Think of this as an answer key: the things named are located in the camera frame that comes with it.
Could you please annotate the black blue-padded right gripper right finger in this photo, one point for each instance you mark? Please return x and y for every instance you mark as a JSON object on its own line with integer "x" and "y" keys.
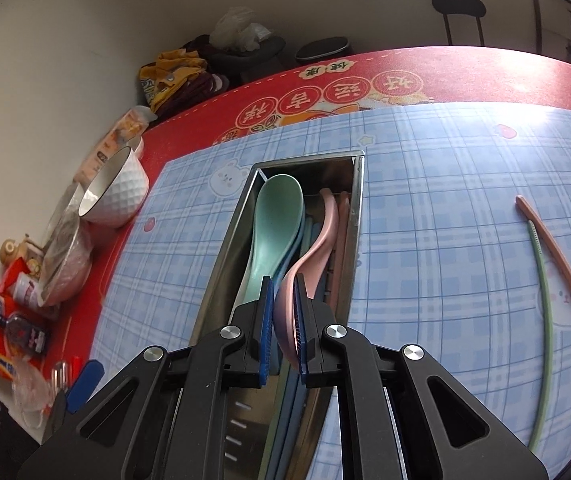
{"x": 402, "y": 415}

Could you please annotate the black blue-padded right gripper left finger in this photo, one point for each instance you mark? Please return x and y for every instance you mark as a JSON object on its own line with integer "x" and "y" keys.
{"x": 163, "y": 416}

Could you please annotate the pink plastic spoon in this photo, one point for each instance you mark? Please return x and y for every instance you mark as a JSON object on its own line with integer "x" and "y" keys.
{"x": 311, "y": 266}

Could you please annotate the mint green plastic spoon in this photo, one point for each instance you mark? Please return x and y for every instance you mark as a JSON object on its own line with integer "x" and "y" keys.
{"x": 277, "y": 220}

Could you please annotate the light blue plastic spoon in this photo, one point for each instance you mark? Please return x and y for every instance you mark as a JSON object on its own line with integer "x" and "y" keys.
{"x": 301, "y": 246}

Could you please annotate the small clear bottle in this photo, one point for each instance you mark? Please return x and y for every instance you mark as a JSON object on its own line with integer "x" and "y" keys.
{"x": 23, "y": 337}

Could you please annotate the glass bowl with plastic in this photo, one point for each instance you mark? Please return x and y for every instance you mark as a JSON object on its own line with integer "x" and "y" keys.
{"x": 68, "y": 251}

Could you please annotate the green chopstick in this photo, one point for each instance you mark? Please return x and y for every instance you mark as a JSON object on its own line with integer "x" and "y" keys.
{"x": 546, "y": 374}

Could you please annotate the blue plaid table mat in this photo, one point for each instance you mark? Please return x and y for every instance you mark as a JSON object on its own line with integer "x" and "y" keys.
{"x": 443, "y": 260}

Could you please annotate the stainless steel utensil tray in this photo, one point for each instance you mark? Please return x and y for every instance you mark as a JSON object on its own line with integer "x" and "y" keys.
{"x": 249, "y": 410}

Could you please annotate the white textured ceramic bowl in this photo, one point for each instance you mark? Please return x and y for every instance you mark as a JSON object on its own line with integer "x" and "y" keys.
{"x": 117, "y": 191}

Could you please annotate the small wooden figurine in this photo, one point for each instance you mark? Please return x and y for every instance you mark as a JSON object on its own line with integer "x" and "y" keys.
{"x": 24, "y": 248}

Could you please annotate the beige printed snack box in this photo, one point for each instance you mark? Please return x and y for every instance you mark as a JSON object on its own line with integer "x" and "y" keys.
{"x": 127, "y": 131}

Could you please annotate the yellow snack bag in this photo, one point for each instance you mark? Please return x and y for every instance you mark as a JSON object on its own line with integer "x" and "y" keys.
{"x": 171, "y": 72}

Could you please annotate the red printed table mat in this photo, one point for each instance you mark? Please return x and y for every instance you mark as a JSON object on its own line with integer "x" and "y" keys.
{"x": 385, "y": 79}

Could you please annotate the black round floor scale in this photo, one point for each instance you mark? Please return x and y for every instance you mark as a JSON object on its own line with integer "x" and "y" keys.
{"x": 323, "y": 49}

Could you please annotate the clear plastic bag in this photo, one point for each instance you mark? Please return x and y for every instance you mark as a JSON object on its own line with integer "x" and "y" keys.
{"x": 239, "y": 31}

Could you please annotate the black round stool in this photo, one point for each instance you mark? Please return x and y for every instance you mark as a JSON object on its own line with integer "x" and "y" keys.
{"x": 472, "y": 8}

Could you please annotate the black folding frame by wall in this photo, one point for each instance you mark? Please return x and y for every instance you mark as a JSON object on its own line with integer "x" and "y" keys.
{"x": 552, "y": 20}

